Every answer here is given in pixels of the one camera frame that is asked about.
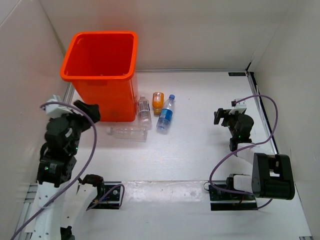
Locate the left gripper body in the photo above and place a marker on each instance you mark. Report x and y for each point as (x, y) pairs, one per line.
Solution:
(79, 124)

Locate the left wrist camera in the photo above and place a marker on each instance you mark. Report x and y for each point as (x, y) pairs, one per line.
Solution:
(55, 110)

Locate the orange juice bottle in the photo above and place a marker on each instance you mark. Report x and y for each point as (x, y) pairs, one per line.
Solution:
(157, 102)

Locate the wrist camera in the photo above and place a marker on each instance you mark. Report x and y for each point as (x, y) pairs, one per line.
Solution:
(55, 110)
(238, 106)

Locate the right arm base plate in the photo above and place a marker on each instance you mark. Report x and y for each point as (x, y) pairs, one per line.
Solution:
(224, 201)

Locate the blue label water bottle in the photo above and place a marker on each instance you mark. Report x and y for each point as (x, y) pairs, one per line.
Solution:
(165, 117)

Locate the orange plastic bin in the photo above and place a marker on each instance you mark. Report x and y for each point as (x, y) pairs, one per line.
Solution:
(101, 66)

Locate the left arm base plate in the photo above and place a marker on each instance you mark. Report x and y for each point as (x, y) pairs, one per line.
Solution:
(110, 197)

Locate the clear bottle white cap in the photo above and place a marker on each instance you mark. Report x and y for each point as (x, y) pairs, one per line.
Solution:
(132, 133)

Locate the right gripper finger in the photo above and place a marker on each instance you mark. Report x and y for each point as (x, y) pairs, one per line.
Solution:
(217, 117)
(222, 112)

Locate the black logo sticker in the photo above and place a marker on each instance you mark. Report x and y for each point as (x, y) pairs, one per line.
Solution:
(237, 74)

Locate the clear bottle white label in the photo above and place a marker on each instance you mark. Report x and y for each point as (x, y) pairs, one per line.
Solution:
(144, 113)

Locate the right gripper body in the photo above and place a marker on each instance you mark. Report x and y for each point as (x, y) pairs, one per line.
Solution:
(231, 120)

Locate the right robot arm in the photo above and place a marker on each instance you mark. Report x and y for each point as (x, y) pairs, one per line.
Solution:
(271, 176)

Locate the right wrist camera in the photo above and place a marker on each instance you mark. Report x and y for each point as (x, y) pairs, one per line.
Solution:
(238, 106)

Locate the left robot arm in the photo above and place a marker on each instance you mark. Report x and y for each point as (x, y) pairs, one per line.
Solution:
(61, 199)

